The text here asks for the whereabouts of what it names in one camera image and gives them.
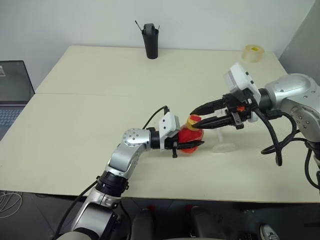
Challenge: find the black tapered cup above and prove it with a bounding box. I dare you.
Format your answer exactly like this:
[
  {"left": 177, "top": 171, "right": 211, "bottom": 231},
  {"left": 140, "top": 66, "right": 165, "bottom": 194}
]
[{"left": 141, "top": 22, "right": 160, "bottom": 60}]

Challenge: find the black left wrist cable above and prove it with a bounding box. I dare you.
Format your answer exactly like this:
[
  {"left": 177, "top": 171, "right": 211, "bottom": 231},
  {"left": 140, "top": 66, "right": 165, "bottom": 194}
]
[{"left": 141, "top": 105, "right": 171, "bottom": 131}]

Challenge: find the black left shoulder cable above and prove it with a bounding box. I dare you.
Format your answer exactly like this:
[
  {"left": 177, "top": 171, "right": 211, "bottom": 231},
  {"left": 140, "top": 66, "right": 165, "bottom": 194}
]
[{"left": 53, "top": 181, "right": 99, "bottom": 240}]

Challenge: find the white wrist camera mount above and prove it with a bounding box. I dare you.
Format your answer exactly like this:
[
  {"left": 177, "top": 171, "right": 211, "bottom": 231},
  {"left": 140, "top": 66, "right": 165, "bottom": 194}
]
[
  {"left": 223, "top": 63, "right": 262, "bottom": 123},
  {"left": 156, "top": 112, "right": 181, "bottom": 152}
]

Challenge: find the white cable on floor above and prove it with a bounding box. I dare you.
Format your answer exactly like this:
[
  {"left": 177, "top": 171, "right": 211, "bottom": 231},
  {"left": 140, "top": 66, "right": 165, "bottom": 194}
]
[{"left": 0, "top": 190, "right": 24, "bottom": 219}]

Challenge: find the red and yellow bottle cap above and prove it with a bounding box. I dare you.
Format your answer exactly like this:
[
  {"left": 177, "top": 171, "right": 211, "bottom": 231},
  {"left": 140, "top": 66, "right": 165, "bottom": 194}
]
[{"left": 186, "top": 114, "right": 202, "bottom": 131}]

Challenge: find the dark rounded shape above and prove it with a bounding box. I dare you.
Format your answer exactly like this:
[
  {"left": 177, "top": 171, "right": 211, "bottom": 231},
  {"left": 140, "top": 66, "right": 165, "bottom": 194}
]
[
  {"left": 185, "top": 204, "right": 226, "bottom": 240},
  {"left": 130, "top": 206, "right": 158, "bottom": 240}
]

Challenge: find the grey and white shoe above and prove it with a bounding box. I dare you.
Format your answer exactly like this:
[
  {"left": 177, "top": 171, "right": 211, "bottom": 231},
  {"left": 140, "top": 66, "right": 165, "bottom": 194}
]
[{"left": 259, "top": 224, "right": 279, "bottom": 240}]

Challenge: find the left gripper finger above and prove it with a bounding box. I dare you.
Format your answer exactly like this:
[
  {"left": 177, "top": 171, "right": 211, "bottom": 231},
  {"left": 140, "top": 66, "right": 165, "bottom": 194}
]
[{"left": 177, "top": 140, "right": 206, "bottom": 150}]

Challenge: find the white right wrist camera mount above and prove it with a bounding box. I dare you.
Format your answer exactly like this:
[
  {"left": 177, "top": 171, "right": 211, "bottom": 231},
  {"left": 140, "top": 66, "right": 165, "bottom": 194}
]
[{"left": 223, "top": 63, "right": 262, "bottom": 123}]

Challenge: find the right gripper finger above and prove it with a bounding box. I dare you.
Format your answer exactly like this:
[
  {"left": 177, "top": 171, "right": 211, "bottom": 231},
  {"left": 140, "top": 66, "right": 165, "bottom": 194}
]
[
  {"left": 193, "top": 113, "right": 235, "bottom": 131},
  {"left": 189, "top": 98, "right": 228, "bottom": 117}
]

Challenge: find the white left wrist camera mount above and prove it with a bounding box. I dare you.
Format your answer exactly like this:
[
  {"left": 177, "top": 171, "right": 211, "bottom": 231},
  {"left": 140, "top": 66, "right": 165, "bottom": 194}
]
[{"left": 156, "top": 112, "right": 181, "bottom": 152}]

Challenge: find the clear tape roll yellow core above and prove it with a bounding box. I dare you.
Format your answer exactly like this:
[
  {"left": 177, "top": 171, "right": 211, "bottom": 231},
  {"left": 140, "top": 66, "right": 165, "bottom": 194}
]
[{"left": 241, "top": 44, "right": 266, "bottom": 64}]

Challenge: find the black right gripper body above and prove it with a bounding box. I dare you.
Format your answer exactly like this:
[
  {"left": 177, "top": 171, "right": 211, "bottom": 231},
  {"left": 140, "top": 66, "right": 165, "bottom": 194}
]
[{"left": 222, "top": 88, "right": 259, "bottom": 130}]

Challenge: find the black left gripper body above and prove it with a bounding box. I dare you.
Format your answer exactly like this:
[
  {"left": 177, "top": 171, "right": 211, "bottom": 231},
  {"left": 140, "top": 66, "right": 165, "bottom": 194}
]
[{"left": 163, "top": 134, "right": 182, "bottom": 159}]

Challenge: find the grey laptop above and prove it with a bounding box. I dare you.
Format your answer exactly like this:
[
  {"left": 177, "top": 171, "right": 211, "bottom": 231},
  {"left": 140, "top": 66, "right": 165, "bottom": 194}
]
[{"left": 0, "top": 59, "right": 36, "bottom": 142}]

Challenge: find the clear bottle with red label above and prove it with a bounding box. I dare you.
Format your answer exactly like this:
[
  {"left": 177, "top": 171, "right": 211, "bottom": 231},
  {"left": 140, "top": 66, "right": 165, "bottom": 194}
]
[{"left": 177, "top": 114, "right": 205, "bottom": 154}]

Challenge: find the braided black right arm cable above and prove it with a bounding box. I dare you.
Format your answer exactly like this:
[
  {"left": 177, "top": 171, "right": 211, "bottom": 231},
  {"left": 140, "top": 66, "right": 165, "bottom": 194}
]
[{"left": 256, "top": 109, "right": 305, "bottom": 167}]

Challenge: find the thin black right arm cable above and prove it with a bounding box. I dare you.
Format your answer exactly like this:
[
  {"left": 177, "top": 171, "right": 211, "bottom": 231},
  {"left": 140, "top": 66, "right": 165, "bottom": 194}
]
[{"left": 303, "top": 143, "right": 320, "bottom": 194}]

